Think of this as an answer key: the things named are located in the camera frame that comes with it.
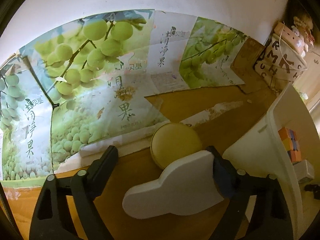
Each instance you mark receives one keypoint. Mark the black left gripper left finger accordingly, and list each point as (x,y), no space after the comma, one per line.
(52,218)

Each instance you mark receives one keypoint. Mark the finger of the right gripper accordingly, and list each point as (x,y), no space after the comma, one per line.
(315,189)

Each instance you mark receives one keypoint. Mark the white children's digital camera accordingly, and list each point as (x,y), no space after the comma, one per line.
(304,171)

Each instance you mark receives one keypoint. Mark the multicolour puzzle cube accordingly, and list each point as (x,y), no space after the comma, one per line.
(290,141)

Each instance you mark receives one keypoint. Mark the white plastic storage bin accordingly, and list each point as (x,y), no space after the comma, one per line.
(260,152)

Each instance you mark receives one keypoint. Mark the white cloud-shaped board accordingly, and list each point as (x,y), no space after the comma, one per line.
(186,187)

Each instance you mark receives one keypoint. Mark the round yellow tin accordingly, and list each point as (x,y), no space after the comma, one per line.
(173,141)

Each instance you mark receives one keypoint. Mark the letter print canvas bag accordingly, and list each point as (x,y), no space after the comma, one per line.
(279,64)

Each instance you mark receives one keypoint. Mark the green grape printed cardboard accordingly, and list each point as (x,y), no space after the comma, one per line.
(89,80)

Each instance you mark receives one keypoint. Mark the brown printed cardboard piece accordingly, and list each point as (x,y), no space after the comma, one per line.
(243,66)

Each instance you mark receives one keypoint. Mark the pink round box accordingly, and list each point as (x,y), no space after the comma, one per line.
(291,38)

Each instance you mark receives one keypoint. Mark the brown haired doll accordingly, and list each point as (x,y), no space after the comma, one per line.
(297,16)

